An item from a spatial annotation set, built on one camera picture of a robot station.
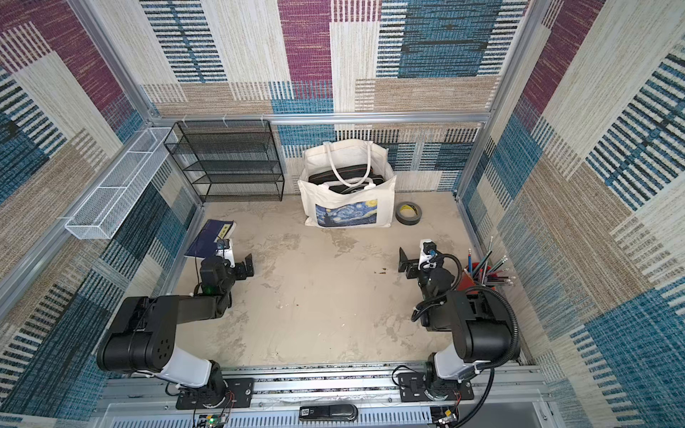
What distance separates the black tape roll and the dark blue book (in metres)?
0.70

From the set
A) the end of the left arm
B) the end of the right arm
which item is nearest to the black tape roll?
the end of the right arm

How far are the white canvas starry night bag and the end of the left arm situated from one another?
27 cm

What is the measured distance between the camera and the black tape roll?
3.72 ft

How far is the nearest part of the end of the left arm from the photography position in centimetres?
86

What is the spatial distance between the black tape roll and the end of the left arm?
0.60 m

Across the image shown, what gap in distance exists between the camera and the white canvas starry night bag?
0.91 metres

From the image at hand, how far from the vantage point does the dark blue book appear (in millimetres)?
1044

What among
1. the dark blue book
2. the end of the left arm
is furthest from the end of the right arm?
the dark blue book

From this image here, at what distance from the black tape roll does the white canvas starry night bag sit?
0.06 metres

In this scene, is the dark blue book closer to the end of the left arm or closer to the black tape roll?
the end of the left arm

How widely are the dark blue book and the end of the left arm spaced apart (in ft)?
0.79

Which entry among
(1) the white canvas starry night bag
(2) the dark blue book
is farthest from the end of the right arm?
(2) the dark blue book

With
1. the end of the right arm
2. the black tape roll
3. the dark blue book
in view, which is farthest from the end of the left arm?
the black tape roll

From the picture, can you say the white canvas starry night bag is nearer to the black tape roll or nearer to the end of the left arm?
the black tape roll
